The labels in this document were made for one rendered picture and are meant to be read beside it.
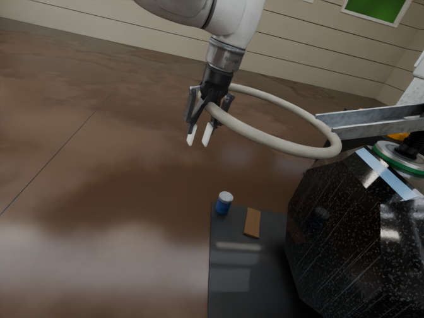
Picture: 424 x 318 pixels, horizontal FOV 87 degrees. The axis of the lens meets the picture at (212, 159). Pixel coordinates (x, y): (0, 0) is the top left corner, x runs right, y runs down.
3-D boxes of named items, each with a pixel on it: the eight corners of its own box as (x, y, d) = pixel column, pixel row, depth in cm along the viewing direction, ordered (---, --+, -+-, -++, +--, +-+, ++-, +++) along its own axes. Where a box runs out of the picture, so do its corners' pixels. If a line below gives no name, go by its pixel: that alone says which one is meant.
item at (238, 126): (296, 107, 102) (300, 101, 101) (373, 175, 63) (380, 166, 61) (192, 77, 89) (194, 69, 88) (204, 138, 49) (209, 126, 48)
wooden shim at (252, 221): (247, 208, 169) (247, 207, 168) (260, 212, 168) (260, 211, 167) (243, 233, 148) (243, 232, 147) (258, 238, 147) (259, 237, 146)
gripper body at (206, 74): (211, 68, 53) (200, 104, 58) (241, 75, 57) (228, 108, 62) (200, 58, 58) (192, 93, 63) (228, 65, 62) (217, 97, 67)
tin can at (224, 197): (223, 202, 169) (227, 189, 162) (231, 212, 162) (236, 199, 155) (212, 206, 163) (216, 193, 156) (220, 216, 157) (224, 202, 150)
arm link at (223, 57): (252, 52, 54) (243, 77, 57) (235, 43, 60) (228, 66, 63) (219, 43, 49) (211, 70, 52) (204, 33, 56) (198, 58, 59)
